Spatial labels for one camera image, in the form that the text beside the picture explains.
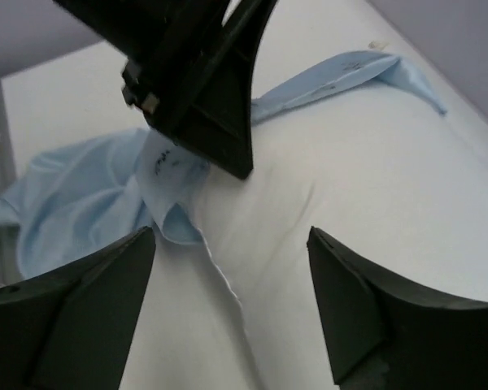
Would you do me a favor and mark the light blue pillowcase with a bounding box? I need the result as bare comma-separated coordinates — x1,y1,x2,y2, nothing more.
0,50,447,279

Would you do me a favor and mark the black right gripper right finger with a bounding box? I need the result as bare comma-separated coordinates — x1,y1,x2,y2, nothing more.
307,227,488,389

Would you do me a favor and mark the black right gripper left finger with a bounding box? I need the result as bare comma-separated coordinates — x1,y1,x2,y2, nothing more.
0,227,155,389

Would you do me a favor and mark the white pillow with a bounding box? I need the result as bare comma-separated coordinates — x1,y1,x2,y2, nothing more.
121,83,488,389

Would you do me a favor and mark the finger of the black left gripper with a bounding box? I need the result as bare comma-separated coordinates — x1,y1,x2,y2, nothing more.
122,1,276,180
56,1,229,81

